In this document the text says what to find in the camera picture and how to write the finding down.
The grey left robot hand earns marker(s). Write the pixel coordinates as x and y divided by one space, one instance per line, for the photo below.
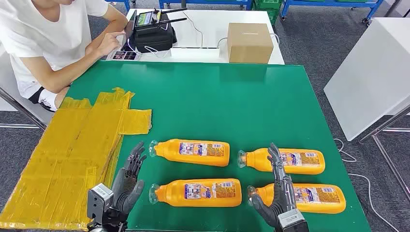
125 190

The brown cardboard box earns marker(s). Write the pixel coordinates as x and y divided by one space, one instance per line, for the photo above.
250 43

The orange detergent bottle clear cap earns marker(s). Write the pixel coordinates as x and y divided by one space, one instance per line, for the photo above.
173 152
256 160
334 205
173 193

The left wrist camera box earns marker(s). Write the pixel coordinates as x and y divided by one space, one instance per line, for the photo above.
98 200

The white rectangular desk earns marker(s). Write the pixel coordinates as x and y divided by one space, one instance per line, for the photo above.
211 22

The black remote controller with antennas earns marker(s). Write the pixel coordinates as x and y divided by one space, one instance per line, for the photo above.
145 19

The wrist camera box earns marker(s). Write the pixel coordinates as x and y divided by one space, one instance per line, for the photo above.
293 222
98 200

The person's left forearm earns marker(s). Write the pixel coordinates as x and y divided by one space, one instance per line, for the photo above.
110 32

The yellow taped cardboard sheet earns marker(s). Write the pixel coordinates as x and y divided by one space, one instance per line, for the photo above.
64 160

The dark tablet computer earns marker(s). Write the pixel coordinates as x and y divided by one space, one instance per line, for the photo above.
125 55

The blue metal rack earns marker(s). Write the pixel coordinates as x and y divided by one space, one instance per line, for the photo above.
320 3
127 4
208 2

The person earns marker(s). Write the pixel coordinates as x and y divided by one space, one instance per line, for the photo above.
38 32

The person's right hand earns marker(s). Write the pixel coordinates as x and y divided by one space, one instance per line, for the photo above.
109 43

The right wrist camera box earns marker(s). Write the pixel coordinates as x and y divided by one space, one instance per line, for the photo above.
293 222

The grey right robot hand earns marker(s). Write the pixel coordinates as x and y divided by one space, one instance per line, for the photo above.
283 198

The person's right forearm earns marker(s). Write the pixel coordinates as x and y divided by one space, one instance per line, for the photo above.
70 72

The black carry bag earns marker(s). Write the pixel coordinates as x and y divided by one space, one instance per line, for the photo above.
153 40

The green plastic crate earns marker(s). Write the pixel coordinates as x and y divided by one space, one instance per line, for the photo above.
270 12

